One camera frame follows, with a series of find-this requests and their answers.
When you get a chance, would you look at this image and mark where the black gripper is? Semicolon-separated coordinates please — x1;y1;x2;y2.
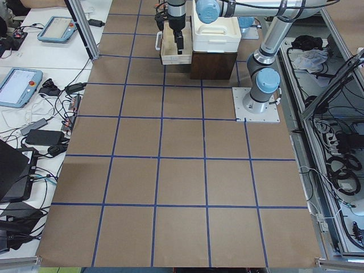
170;24;185;55

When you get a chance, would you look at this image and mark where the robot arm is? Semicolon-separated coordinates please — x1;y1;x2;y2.
167;0;186;55
196;1;326;114

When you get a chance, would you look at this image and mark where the light wooden drawer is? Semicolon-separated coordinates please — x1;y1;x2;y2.
160;22;192;65

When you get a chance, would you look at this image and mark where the dark brown wooden cabinet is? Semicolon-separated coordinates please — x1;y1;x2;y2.
190;51;238;80

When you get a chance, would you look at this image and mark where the white plastic tray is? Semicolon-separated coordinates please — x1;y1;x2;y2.
192;1;241;53

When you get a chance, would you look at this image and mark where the black power adapter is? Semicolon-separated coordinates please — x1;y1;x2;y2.
88;19;105;27

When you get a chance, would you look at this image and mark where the far teach pendant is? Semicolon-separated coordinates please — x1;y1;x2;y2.
37;16;76;43

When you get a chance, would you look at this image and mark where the teach pendant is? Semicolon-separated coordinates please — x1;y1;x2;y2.
37;16;76;43
1;68;43;108

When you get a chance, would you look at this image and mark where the white cloth pile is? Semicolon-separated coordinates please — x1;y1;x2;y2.
292;49;328;73

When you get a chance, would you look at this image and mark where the near teach pendant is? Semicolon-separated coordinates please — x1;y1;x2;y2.
1;68;43;108

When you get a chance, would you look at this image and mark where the large black power brick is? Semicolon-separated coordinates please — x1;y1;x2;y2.
25;130;65;146

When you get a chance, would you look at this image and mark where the black laptop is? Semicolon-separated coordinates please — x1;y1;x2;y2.
1;141;39;204

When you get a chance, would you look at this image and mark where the white drawer handle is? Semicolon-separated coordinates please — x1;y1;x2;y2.
155;31;163;51

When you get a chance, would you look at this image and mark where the aluminium frame post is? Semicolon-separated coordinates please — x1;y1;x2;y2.
64;0;100;61

